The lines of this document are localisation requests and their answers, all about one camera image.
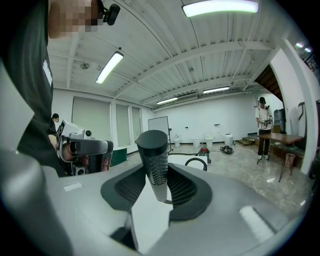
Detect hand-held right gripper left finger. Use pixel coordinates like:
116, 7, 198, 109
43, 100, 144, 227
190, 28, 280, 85
41, 162, 151, 256

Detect green bathtub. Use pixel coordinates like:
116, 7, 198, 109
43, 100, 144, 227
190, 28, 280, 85
109, 146, 129, 167

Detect person's left forearm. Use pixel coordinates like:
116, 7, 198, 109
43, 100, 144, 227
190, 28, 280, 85
48, 134, 76, 161

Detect wooden staircase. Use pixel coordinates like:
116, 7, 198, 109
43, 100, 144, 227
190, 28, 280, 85
254, 63, 284, 103

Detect ceiling air conditioner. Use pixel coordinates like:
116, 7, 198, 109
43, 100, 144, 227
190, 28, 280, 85
174, 93, 199, 103

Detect person's black shirt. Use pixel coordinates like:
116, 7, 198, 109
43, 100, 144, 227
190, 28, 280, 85
7, 0, 66, 178

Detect black head camera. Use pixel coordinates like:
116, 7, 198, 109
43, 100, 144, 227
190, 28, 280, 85
101, 3, 122, 27

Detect wooden table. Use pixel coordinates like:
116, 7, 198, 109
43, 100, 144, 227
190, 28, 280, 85
258, 132, 304, 183

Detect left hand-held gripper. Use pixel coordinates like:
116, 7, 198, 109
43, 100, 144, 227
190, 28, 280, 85
56, 119, 114, 177

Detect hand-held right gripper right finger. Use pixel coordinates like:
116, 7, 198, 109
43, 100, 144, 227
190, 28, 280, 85
147, 161, 301, 256

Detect whiteboard on stand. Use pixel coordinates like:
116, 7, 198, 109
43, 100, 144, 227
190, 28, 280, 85
147, 115, 175, 155

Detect person's head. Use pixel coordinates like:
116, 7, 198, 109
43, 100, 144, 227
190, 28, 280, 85
48, 0, 100, 40

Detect white floor cable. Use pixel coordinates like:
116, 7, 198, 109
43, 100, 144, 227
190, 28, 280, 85
234, 154, 259, 194

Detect grey window blind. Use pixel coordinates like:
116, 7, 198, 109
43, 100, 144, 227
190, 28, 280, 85
115, 103, 130, 147
131, 106, 142, 141
71, 96, 112, 148

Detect wire plant stand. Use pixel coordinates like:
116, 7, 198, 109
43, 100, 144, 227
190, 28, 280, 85
278, 153, 296, 183

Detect long ceiling light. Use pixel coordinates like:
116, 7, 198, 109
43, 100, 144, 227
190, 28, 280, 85
95, 50, 125, 85
202, 85, 231, 95
156, 97, 179, 105
181, 0, 259, 18

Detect red vacuum cleaner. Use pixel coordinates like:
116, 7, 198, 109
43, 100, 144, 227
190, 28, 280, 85
198, 146, 212, 164

